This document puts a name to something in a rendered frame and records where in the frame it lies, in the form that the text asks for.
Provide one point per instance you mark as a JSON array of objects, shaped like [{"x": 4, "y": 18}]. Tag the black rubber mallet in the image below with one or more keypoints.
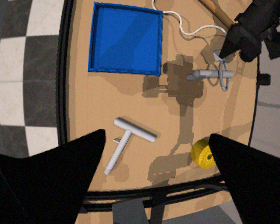
[{"x": 219, "y": 13}]

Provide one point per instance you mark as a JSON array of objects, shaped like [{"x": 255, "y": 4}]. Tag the blue tray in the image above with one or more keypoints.
[{"x": 125, "y": 39}]

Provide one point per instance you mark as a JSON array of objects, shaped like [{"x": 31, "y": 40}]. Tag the grey rounded cylinder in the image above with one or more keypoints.
[{"x": 212, "y": 74}]

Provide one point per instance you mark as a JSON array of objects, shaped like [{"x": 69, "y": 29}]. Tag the grey post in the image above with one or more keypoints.
[{"x": 193, "y": 78}]

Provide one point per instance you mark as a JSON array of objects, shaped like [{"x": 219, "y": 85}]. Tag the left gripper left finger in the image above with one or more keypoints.
[{"x": 50, "y": 187}]

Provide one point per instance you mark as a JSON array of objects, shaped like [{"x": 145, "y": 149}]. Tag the grey metal ring with white cord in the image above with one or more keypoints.
[{"x": 215, "y": 52}]

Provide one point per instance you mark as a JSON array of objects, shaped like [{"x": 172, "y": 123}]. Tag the yellow cylinder with center hole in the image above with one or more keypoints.
[{"x": 201, "y": 154}]

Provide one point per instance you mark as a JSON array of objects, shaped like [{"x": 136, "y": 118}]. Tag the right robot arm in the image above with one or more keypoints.
[{"x": 271, "y": 38}]

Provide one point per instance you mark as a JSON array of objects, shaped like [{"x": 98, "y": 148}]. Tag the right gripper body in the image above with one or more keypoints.
[{"x": 259, "y": 16}]

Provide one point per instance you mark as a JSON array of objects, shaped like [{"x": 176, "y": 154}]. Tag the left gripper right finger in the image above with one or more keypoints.
[{"x": 252, "y": 178}]

